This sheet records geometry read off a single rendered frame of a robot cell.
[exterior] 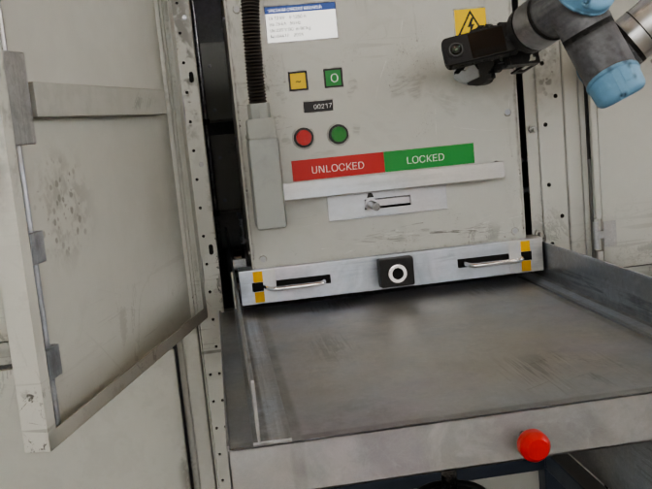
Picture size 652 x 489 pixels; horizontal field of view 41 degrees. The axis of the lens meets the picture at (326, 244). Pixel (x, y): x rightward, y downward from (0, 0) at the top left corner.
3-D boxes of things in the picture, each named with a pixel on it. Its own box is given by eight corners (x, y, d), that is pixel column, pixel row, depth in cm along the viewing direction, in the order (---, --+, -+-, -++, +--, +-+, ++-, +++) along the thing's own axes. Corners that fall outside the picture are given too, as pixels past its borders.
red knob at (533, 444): (554, 463, 88) (553, 433, 88) (524, 468, 88) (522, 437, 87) (537, 447, 92) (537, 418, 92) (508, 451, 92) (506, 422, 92)
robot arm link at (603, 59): (646, 83, 128) (610, 17, 128) (652, 83, 117) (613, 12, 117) (596, 111, 130) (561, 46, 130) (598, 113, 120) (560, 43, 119)
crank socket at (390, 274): (416, 285, 150) (413, 256, 149) (381, 289, 149) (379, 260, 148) (412, 282, 152) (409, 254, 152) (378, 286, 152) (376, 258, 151)
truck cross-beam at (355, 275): (543, 270, 155) (541, 237, 154) (242, 306, 149) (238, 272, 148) (534, 266, 160) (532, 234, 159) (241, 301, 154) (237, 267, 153)
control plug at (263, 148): (287, 227, 138) (277, 116, 136) (257, 231, 138) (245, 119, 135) (283, 222, 146) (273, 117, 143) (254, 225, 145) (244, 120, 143)
